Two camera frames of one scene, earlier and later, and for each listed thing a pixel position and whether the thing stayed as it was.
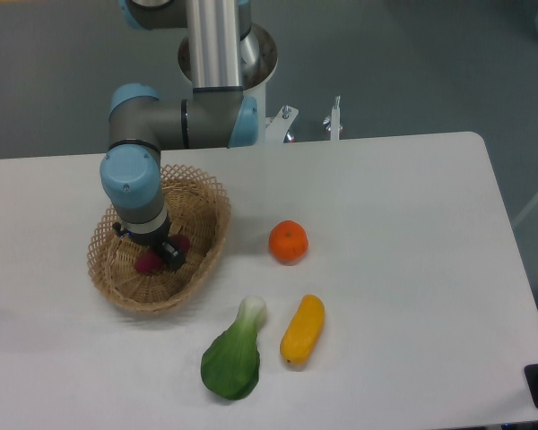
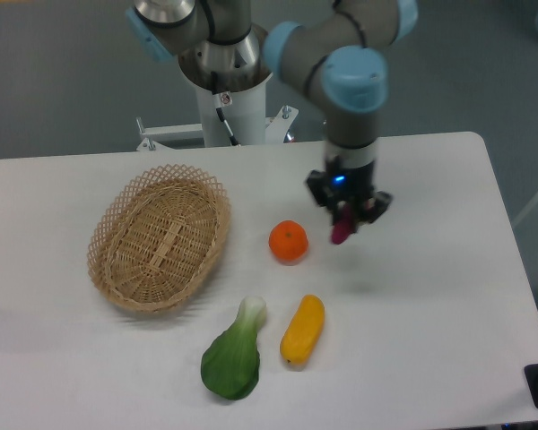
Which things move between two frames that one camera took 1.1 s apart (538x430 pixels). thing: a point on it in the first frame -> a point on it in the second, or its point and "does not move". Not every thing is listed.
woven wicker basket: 197,207 does not move
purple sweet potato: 151,261 -> 343,226
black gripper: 174,255 -> 349,185
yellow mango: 302,335 does not move
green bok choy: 229,362 does not move
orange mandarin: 289,241 does not move
